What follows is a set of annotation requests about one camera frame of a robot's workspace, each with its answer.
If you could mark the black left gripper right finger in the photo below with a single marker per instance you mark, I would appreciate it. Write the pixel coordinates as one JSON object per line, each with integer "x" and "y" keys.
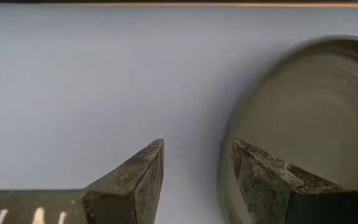
{"x": 269, "y": 186}

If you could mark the dark grey plate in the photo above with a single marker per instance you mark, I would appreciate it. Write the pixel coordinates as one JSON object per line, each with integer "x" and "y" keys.
{"x": 315, "y": 112}

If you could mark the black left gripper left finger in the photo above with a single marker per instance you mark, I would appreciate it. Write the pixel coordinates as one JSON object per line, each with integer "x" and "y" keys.
{"x": 126, "y": 193}

